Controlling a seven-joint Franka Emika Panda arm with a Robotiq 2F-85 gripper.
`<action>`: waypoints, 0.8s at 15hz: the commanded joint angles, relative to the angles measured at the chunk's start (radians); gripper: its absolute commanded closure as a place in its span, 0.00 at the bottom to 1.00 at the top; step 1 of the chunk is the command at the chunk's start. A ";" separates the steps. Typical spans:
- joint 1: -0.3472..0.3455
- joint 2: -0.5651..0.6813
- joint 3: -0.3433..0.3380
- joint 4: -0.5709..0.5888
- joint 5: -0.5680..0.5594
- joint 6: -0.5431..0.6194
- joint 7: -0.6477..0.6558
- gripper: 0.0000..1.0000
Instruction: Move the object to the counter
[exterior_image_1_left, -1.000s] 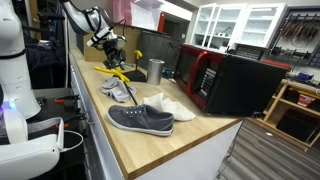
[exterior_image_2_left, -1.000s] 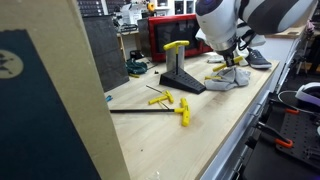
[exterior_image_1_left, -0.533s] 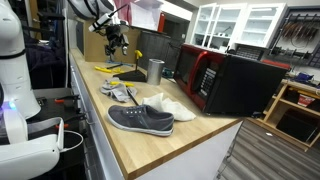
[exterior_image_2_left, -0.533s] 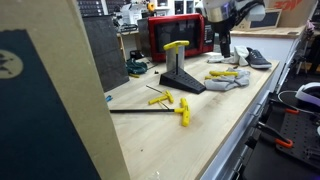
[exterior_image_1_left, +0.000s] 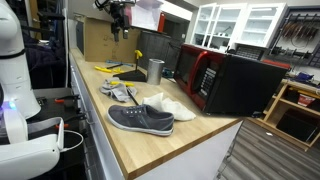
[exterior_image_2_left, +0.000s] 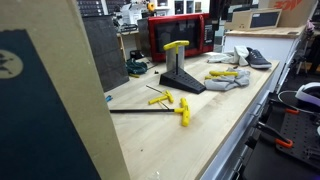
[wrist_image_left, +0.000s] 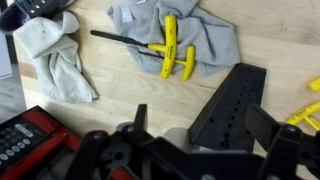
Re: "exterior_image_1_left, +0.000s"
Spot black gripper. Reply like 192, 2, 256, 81
109, 2, 133, 43

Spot teal object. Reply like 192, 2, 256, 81
161, 67, 175, 80

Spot white counter cabinet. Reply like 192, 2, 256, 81
68, 49, 244, 180

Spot blue object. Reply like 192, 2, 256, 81
294, 71, 315, 84

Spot cardboard box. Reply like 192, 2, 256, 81
75, 15, 140, 64

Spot blue flat tool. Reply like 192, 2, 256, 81
105, 59, 134, 68

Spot red fire extinguisher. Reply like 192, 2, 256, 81
157, 12, 166, 34

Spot dark grey cabinet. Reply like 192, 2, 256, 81
137, 30, 184, 72

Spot black tool stand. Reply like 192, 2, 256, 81
112, 69, 148, 84

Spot grey metal cup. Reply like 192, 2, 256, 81
146, 58, 166, 86

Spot grey cloth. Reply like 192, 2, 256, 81
99, 77, 138, 103

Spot small orange black clamp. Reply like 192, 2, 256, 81
54, 94, 81, 104

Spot grey canvas shoe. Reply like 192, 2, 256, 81
106, 103, 175, 137

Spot white cloth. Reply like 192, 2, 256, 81
142, 92, 198, 122

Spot large orange black clamp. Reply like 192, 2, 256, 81
54, 112, 88, 130

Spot white glass door cabinet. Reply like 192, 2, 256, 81
190, 2, 288, 51

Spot red and black microwave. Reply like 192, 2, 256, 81
172, 43, 290, 117

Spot black crate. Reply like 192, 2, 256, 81
234, 44, 268, 62

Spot wooden shelf unit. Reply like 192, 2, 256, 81
248, 79, 320, 153

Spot black pegboard tool rack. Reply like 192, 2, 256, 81
268, 5, 320, 69

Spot red box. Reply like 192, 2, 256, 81
297, 93, 316, 108

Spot black storage bin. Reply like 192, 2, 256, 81
275, 108, 320, 144

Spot short yellow T-handle hex key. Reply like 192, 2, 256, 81
133, 49, 144, 72

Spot long yellow handled tool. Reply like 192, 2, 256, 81
93, 65, 113, 74

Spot white cable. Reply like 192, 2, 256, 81
59, 129, 85, 154

